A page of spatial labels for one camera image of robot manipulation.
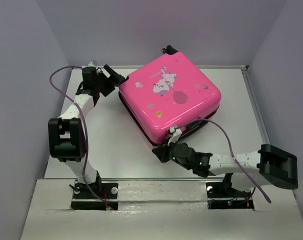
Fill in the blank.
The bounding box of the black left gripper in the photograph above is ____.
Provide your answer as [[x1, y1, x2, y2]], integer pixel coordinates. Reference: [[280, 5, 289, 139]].
[[94, 64, 124, 96]]

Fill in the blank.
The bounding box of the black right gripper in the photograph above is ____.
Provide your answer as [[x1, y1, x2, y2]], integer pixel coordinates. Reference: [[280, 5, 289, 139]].
[[151, 137, 192, 171]]

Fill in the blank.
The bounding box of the pink hard-shell suitcase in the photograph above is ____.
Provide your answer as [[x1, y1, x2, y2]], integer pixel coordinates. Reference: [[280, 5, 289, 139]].
[[118, 45, 222, 146]]

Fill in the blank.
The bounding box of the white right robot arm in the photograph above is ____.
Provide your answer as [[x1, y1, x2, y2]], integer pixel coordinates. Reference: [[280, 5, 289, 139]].
[[152, 143, 299, 190]]

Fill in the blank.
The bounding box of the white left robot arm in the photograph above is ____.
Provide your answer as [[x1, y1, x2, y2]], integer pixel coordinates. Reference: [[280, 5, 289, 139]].
[[48, 63, 125, 198]]

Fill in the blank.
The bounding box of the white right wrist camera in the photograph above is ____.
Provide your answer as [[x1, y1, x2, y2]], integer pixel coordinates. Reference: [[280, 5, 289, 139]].
[[167, 125, 182, 146]]

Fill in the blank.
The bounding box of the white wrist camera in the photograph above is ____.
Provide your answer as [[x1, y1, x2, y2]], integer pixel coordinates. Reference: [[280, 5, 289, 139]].
[[167, 125, 182, 146], [87, 60, 98, 69]]

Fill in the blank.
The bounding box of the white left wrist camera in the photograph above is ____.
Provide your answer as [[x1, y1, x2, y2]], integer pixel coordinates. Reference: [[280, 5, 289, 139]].
[[87, 60, 98, 69]]

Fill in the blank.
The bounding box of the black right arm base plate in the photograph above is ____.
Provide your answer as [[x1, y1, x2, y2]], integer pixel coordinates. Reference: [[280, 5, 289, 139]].
[[206, 182, 255, 210]]

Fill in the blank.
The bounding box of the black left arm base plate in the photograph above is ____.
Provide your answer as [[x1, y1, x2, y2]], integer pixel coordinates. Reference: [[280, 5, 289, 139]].
[[69, 181, 119, 211]]

